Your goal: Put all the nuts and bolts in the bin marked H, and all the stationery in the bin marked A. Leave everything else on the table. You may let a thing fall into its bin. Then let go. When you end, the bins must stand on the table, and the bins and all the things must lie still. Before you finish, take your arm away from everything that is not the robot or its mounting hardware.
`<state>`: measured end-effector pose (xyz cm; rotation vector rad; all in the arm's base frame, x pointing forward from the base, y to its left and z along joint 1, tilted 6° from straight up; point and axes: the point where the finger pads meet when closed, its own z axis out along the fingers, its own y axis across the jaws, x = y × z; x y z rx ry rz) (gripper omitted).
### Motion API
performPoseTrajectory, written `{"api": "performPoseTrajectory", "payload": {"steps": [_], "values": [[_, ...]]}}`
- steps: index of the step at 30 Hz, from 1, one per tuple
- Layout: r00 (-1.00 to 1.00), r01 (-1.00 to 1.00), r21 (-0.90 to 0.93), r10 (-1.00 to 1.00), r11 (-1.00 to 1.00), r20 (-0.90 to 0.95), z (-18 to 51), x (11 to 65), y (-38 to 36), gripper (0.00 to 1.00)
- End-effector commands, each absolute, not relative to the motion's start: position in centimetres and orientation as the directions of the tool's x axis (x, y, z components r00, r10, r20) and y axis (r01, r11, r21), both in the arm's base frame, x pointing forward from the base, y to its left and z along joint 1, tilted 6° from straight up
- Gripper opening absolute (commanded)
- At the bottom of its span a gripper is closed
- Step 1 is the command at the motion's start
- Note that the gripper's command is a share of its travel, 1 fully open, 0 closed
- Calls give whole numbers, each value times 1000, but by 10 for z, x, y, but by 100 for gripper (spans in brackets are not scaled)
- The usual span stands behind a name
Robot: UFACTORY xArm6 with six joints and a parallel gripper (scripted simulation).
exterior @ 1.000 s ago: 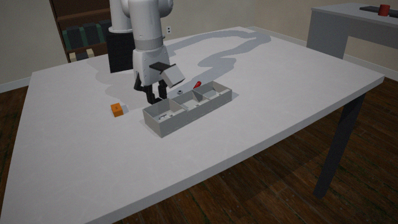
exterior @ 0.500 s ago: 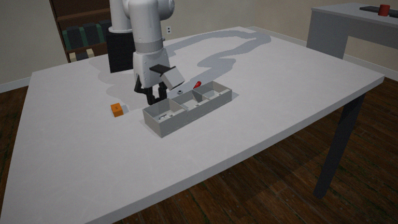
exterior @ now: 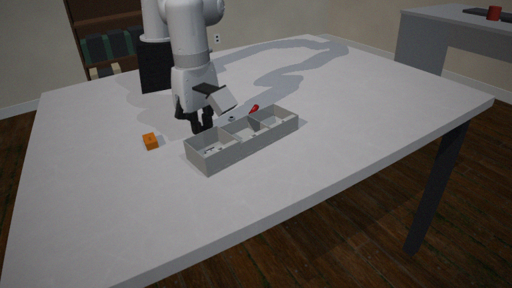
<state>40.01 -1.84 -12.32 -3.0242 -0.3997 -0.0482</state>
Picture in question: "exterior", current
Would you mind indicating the orange block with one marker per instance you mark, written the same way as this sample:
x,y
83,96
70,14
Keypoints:
x,y
150,141

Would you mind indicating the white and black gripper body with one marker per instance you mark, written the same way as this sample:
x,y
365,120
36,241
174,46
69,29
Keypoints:
x,y
191,100

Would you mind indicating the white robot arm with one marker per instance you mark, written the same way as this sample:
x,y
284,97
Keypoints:
x,y
185,27

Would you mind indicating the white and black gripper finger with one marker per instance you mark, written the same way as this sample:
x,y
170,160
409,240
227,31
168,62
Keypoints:
x,y
192,117
206,116

